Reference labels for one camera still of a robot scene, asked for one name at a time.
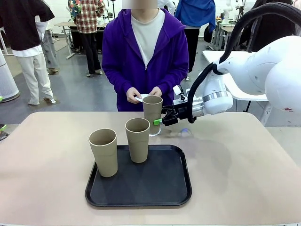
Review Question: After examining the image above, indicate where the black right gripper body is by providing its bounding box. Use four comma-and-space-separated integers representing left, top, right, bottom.
174, 103, 189, 122

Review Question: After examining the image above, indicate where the tall beige tumbler cup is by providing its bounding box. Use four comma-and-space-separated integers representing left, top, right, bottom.
88, 128, 118, 178
143, 95, 163, 135
125, 117, 151, 164

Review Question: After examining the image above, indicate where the person's right forearm purple sleeve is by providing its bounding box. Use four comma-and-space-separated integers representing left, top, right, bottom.
101, 67, 130, 99

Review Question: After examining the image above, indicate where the person's left forearm purple sleeve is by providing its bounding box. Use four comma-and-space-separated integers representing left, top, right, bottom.
161, 67, 190, 99

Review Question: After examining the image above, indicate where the person's left hand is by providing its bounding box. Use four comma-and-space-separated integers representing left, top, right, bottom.
149, 86, 163, 97

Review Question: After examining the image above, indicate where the person's right hand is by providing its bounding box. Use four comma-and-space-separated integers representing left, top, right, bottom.
126, 87, 143, 104

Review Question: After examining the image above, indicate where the person in purple hoodie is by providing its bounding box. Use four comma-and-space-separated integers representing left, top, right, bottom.
101, 8, 190, 113

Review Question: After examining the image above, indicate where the black plastic serving tray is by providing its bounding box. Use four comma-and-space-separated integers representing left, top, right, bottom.
85, 145, 193, 208

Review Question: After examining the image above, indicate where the grey office desk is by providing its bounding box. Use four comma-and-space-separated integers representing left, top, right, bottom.
54, 21, 106, 59
210, 22, 245, 51

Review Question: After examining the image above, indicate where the person in blue jacket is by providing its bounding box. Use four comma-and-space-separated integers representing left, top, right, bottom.
175, 0, 216, 73

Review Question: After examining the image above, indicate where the person in plaid shirt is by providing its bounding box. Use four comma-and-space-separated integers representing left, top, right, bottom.
67, 0, 106, 78

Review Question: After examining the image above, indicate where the person in dark coat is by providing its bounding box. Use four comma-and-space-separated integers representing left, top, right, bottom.
244, 0, 297, 52

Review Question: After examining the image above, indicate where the person in grey trousers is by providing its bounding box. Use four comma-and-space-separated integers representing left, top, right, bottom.
41, 22, 59, 73

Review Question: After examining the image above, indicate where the white cylindrical air purifier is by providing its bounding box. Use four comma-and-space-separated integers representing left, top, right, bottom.
0, 50, 20, 103

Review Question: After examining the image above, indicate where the person in black top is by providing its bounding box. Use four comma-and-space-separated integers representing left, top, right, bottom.
0, 0, 57, 106

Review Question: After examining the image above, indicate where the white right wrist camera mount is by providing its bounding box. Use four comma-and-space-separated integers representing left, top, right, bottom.
173, 85, 191, 102

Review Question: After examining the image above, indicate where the black right arm cable sleeve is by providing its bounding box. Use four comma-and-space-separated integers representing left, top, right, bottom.
187, 1, 301, 124

